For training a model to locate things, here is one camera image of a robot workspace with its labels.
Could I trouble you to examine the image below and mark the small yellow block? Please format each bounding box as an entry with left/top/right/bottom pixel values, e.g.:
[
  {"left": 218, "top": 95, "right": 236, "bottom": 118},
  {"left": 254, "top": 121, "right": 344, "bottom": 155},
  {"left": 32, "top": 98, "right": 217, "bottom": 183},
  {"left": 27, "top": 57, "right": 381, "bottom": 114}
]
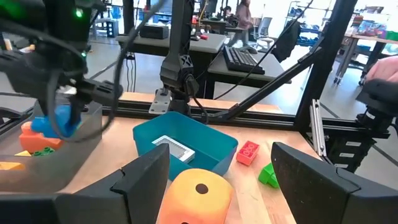
[{"left": 0, "top": 150, "right": 32, "bottom": 171}]

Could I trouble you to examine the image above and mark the bright green stepped brick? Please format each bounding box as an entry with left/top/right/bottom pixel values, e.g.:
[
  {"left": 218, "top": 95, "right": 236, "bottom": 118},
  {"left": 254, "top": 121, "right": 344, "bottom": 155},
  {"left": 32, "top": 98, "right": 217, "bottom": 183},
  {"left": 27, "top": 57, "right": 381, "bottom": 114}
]
[{"left": 257, "top": 162, "right": 280, "bottom": 189}]

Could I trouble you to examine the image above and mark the background work table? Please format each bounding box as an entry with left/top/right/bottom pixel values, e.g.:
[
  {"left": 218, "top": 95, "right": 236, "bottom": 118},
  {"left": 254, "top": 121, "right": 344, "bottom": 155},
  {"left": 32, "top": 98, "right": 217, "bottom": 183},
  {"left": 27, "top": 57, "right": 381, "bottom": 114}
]
[{"left": 334, "top": 30, "right": 398, "bottom": 86}]

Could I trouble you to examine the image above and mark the large blue toy block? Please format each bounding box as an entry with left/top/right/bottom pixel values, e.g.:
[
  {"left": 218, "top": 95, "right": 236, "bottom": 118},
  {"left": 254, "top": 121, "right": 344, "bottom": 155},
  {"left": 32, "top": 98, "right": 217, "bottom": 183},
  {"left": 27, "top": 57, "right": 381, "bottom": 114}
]
[{"left": 30, "top": 105, "right": 82, "bottom": 139}]

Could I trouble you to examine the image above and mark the black keyboard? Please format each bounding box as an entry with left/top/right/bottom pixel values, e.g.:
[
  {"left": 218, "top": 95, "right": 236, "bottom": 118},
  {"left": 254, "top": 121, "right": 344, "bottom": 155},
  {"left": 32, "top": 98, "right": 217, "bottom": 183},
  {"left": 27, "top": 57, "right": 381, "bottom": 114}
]
[{"left": 221, "top": 45, "right": 266, "bottom": 75}]

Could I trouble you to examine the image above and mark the black aluminium table frame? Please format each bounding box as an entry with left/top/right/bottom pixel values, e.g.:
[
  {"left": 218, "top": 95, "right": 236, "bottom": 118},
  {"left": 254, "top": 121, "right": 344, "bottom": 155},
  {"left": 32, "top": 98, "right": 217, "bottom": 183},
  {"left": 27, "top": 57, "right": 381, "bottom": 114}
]
[{"left": 102, "top": 0, "right": 391, "bottom": 175}]

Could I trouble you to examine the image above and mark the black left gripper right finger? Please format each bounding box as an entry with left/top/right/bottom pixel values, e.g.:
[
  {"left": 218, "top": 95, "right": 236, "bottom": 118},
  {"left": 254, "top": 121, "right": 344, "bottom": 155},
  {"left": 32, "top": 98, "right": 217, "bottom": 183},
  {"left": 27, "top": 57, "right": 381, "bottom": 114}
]
[{"left": 271, "top": 141, "right": 398, "bottom": 224}]

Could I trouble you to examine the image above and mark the person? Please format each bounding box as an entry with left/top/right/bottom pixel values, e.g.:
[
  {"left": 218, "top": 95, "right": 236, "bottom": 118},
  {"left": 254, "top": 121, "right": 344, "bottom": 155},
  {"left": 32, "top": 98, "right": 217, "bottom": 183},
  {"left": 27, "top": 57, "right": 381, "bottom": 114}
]
[{"left": 228, "top": 0, "right": 254, "bottom": 48}]

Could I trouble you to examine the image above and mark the orange toy block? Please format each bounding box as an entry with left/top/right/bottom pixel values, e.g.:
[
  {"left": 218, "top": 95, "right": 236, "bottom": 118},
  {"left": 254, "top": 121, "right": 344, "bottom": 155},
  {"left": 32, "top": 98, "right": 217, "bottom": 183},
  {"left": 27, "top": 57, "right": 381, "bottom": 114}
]
[{"left": 19, "top": 121, "right": 65, "bottom": 154}]

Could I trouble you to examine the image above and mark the green rectangular toy brick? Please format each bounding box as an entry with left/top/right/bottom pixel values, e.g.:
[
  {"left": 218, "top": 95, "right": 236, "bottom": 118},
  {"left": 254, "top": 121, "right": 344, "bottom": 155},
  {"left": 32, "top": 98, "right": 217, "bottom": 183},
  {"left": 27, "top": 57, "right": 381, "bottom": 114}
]
[{"left": 32, "top": 146, "right": 56, "bottom": 157}]

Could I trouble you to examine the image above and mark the silver aluminium rail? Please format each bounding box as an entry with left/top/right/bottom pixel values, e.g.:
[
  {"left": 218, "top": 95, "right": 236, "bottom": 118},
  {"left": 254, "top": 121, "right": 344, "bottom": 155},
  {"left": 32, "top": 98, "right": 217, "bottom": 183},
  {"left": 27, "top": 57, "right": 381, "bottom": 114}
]
[{"left": 309, "top": 98, "right": 327, "bottom": 157}]

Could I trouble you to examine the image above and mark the silver mounting plate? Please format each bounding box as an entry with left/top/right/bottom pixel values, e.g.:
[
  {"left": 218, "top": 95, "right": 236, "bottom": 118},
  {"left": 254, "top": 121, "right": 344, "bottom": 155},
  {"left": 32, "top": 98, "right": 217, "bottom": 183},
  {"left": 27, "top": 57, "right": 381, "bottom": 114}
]
[{"left": 148, "top": 88, "right": 172, "bottom": 115}]

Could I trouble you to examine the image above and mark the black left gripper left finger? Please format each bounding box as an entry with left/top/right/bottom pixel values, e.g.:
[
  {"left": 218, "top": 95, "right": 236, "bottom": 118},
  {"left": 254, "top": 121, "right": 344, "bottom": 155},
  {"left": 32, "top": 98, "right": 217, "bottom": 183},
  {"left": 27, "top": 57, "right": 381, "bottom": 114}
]
[{"left": 0, "top": 142, "right": 171, "bottom": 224}]

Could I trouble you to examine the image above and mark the orange-red studded brick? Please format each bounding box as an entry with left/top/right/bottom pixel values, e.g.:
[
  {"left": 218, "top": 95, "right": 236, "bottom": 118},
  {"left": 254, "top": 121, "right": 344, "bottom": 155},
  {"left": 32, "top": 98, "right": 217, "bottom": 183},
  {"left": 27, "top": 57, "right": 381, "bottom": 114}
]
[{"left": 235, "top": 140, "right": 261, "bottom": 167}]

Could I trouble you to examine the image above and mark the black electronic device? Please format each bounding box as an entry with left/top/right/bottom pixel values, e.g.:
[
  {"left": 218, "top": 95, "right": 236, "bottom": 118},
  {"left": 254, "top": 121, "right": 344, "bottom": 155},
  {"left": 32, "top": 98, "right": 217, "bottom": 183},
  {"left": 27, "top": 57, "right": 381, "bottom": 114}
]
[{"left": 139, "top": 24, "right": 170, "bottom": 40}]

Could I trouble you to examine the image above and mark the dark translucent plastic bin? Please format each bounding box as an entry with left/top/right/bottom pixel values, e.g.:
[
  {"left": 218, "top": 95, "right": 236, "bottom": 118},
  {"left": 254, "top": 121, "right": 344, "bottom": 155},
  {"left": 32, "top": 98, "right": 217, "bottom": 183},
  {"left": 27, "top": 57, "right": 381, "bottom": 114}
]
[{"left": 0, "top": 101, "right": 104, "bottom": 194}]

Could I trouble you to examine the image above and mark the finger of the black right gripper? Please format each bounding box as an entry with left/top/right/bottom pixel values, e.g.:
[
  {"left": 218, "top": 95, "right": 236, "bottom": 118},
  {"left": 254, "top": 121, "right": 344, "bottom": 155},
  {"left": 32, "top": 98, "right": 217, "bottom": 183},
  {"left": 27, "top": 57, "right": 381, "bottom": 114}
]
[{"left": 68, "top": 93, "right": 83, "bottom": 128}]

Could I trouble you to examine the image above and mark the white framed card box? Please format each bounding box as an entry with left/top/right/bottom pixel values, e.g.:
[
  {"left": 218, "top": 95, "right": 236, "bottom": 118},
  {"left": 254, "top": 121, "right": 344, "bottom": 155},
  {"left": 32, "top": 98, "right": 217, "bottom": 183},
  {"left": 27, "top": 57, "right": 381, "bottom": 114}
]
[{"left": 151, "top": 134, "right": 196, "bottom": 165}]

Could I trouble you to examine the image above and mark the orange soft die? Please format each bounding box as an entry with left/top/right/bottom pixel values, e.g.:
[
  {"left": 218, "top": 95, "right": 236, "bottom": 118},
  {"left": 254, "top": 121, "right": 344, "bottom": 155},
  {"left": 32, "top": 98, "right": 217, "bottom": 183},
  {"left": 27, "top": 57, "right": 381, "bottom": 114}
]
[{"left": 158, "top": 168, "right": 234, "bottom": 224}]

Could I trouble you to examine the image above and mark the grey desk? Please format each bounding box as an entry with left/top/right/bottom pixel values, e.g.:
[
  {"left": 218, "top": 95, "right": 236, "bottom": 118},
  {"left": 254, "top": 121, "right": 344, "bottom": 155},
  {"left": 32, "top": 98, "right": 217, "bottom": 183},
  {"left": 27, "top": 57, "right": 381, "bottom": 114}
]
[
  {"left": 206, "top": 51, "right": 292, "bottom": 100},
  {"left": 115, "top": 32, "right": 228, "bottom": 100}
]

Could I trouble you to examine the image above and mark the grey office chair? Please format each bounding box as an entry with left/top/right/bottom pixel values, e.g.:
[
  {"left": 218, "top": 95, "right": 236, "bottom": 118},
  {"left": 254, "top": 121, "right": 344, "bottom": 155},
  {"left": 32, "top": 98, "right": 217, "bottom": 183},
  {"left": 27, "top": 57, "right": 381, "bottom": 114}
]
[{"left": 253, "top": 17, "right": 274, "bottom": 50}]

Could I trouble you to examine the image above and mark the teal plastic bin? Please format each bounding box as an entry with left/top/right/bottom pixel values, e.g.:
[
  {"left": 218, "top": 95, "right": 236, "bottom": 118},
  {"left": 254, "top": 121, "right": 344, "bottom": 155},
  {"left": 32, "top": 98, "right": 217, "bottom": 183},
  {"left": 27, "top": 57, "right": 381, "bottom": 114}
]
[{"left": 132, "top": 111, "right": 239, "bottom": 182}]

